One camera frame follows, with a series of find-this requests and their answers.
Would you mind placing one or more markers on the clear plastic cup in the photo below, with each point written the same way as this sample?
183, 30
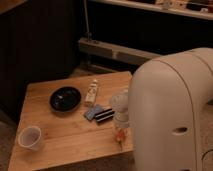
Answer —
31, 138

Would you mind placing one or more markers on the wooden table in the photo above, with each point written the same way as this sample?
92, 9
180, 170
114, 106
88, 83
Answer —
69, 138

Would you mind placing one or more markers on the wall shelf with items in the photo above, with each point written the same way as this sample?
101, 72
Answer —
155, 8

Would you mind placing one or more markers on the white tube bottle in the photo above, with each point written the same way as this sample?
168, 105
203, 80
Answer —
91, 93

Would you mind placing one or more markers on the black round bowl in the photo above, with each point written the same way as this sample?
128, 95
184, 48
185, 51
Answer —
65, 99

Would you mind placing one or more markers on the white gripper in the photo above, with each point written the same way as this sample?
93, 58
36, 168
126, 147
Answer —
121, 121

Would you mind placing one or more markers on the small blue sponge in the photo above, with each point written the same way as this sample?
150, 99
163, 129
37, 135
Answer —
90, 114

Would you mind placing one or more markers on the metal pole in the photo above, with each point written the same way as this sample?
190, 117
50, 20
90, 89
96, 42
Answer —
88, 33

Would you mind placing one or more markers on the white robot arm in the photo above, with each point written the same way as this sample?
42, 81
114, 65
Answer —
162, 106

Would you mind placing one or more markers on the black striped box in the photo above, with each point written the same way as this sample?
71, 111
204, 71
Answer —
104, 115

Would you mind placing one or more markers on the grey baseboard rail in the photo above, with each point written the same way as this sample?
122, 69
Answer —
115, 52

